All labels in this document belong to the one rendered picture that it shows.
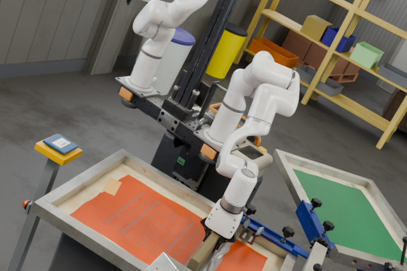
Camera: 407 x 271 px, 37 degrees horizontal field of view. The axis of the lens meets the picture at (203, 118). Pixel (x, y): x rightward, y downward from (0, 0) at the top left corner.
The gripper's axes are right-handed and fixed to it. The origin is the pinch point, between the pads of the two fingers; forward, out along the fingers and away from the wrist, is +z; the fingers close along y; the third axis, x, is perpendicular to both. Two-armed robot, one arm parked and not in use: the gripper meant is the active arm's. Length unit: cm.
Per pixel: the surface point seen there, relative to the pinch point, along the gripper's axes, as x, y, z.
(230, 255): -8.2, -7.0, 5.7
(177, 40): -333, 145, 46
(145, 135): -251, 112, 103
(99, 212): 10.9, 36.6, 5.7
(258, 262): -14.0, -16.3, 5.7
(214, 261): 0.3, -3.7, 5.4
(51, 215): 30, 44, 3
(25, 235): -9, 68, 48
